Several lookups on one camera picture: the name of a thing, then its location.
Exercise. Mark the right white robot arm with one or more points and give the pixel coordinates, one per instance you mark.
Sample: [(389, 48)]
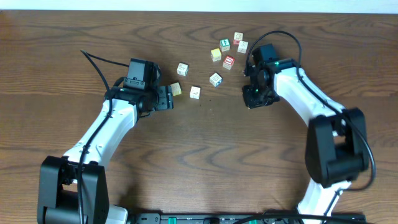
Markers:
[(337, 150)]

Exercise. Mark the wooden block letter L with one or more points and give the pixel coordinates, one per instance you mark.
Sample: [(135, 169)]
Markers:
[(182, 69)]

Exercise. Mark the wooden block letter I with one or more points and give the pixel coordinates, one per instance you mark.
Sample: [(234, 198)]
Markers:
[(195, 92)]

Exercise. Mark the wooden block red U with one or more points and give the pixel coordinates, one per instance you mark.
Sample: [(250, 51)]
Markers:
[(228, 62)]

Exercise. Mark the wooden block yellow S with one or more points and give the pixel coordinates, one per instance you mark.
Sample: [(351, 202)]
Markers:
[(176, 89)]

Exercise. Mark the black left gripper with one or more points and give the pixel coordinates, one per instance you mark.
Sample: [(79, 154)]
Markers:
[(168, 97)]

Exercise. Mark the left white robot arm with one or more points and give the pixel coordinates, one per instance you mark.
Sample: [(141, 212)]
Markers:
[(73, 188)]

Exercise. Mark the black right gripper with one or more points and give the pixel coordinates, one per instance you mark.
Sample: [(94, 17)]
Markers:
[(250, 100)]

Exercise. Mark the wooden block red side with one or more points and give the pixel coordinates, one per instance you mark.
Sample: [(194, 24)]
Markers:
[(238, 36)]

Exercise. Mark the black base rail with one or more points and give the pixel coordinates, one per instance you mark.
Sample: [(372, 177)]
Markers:
[(270, 217)]

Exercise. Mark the wooden block yellow W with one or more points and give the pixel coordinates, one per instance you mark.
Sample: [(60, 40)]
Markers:
[(216, 55)]

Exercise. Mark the plain white wooden block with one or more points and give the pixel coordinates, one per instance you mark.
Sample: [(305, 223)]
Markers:
[(242, 47)]

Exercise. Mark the wooden block green top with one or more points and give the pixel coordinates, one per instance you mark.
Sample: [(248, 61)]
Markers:
[(225, 45)]

